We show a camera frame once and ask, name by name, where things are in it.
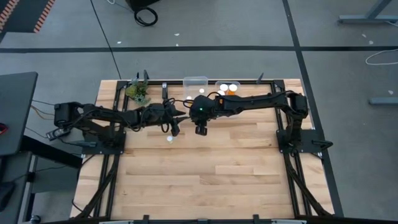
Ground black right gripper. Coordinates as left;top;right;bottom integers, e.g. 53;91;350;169
195;121;208;137

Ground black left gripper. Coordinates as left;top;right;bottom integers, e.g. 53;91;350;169
161;101;191;137

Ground clear plastic bin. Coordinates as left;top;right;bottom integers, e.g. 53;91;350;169
182;76;209;103
215;80;241;96

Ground artificial green succulent plant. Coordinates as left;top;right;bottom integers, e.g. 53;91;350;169
125;78;152;107

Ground black equipment base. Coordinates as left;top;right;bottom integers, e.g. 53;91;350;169
126;0;162;10

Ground black power brick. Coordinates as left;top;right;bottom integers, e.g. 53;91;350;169
45;127;72;141

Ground black desk crossbar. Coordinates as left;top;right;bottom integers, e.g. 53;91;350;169
19;134;83;169

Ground black desk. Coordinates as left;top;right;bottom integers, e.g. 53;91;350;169
0;72;39;156

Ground grey floor bar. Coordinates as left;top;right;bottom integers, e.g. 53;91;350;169
369;96;398;106

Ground black mat orange striped edges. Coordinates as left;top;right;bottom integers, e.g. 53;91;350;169
0;0;56;34

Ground black device with light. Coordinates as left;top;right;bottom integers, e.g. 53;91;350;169
0;181;16;216

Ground black aluminium table frame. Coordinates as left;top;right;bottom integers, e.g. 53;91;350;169
73;79;336;224

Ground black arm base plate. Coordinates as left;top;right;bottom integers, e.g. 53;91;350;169
276;128;334;154
81;130;126;156

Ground coiled black floor cable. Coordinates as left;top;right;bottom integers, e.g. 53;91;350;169
133;6;159;27

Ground thin black floor cable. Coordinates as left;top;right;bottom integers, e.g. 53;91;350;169
90;0;123;80

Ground white floor cable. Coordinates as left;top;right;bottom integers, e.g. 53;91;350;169
365;48;398;66

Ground grey table leg frame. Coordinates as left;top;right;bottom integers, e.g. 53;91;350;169
338;0;398;25

